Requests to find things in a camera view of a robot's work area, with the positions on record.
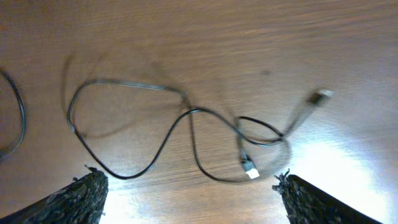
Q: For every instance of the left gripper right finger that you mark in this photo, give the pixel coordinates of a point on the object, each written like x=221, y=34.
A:
x=306, y=203

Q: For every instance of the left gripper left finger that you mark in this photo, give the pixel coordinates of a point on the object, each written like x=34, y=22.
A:
x=82, y=201

